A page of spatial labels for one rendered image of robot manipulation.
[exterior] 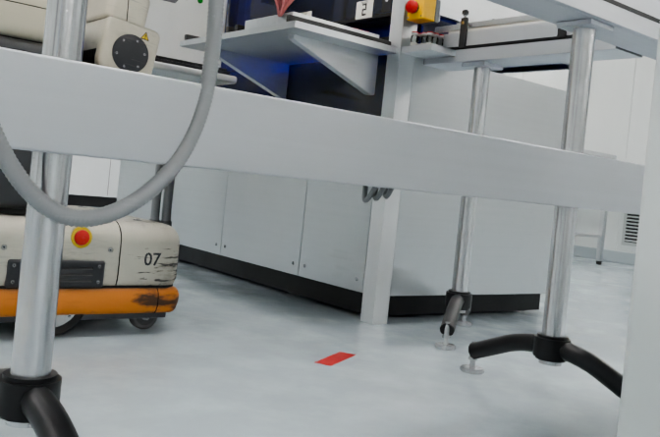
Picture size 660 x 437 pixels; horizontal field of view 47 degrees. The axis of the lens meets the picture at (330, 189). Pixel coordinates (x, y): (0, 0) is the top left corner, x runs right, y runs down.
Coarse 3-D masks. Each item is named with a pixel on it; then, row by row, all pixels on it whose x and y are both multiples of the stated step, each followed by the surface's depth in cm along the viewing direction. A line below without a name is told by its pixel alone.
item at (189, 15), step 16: (160, 0) 298; (192, 0) 306; (224, 0) 314; (160, 16) 298; (176, 16) 302; (192, 16) 306; (224, 16) 315; (160, 32) 299; (176, 32) 303; (192, 32) 307; (160, 48) 299; (176, 48) 303
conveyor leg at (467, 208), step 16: (464, 64) 236; (480, 64) 230; (480, 80) 233; (480, 96) 233; (480, 112) 233; (480, 128) 233; (464, 208) 234; (464, 224) 234; (464, 240) 234; (464, 256) 234; (464, 272) 234; (464, 288) 234
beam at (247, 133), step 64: (0, 64) 92; (64, 64) 96; (64, 128) 97; (128, 128) 102; (256, 128) 115; (320, 128) 122; (384, 128) 131; (448, 192) 142; (512, 192) 153; (576, 192) 167; (640, 192) 184
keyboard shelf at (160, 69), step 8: (160, 64) 275; (168, 64) 277; (152, 72) 284; (160, 72) 281; (168, 72) 279; (176, 72) 279; (184, 72) 281; (192, 72) 283; (200, 72) 285; (184, 80) 298; (192, 80) 296; (216, 80) 289; (224, 80) 291; (232, 80) 293
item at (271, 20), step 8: (272, 16) 230; (304, 16) 224; (248, 24) 240; (256, 24) 237; (264, 24) 233; (272, 24) 230; (328, 24) 230; (336, 24) 232; (360, 32) 238; (368, 32) 240
